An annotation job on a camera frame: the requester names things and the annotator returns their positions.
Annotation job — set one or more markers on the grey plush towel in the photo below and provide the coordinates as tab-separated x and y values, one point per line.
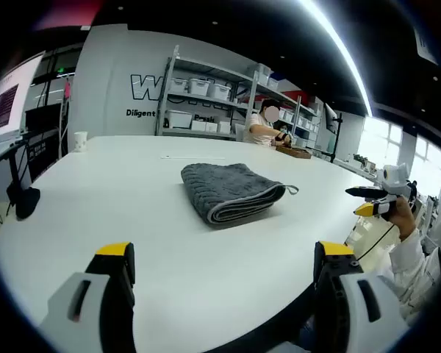
224	187

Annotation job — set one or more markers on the person's right hand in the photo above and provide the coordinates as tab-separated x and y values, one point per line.
404	220

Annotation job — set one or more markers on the small green potted plant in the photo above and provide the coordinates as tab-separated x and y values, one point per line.
360	159

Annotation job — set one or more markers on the person's legs blue jeans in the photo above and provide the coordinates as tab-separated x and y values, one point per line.
308	334

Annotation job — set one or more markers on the brown wooden tray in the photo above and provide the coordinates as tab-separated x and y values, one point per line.
297	152

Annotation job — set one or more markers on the black monitor on stand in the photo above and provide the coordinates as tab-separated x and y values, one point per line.
330	119

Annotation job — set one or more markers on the black bag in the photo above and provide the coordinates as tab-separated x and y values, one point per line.
27	204

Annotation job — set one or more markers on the long ceiling light strip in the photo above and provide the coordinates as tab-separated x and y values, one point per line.
341	48

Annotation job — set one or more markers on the white paper cup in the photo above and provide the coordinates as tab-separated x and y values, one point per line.
80	141

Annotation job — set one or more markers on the grey side desk black legs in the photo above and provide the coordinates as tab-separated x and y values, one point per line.
3	141

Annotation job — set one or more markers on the black computer monitor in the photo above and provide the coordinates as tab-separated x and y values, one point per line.
44	115

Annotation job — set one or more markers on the grey metal storage shelf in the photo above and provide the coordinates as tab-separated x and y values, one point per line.
213	68

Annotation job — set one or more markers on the row of white storage bins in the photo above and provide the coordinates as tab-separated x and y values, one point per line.
198	85

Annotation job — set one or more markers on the pink hanging cloth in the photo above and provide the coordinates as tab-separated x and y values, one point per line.
68	90

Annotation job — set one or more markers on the white presentation screen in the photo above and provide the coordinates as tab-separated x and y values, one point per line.
18	92

